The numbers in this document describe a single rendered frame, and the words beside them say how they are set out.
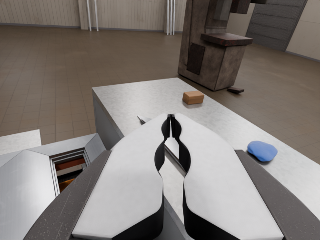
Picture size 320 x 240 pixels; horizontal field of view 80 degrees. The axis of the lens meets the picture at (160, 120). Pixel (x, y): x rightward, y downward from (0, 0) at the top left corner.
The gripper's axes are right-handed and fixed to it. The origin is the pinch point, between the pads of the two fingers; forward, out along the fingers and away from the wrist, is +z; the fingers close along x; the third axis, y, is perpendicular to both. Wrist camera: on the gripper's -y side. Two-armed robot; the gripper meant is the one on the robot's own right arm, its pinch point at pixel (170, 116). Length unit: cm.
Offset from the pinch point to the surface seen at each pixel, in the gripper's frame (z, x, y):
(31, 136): 78, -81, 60
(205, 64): 383, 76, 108
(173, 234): 19, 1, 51
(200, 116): 71, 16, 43
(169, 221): 21, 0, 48
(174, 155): 39, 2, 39
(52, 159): 53, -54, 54
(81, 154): 59, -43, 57
